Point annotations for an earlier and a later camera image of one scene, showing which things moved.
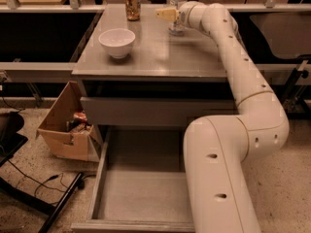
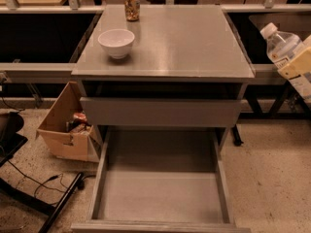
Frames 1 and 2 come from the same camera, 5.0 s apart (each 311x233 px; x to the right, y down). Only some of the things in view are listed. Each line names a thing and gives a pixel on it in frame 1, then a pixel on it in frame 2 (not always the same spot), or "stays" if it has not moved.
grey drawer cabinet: [164, 81] stays
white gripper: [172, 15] to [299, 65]
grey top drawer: [154, 111] stays
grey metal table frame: [155, 53] stays
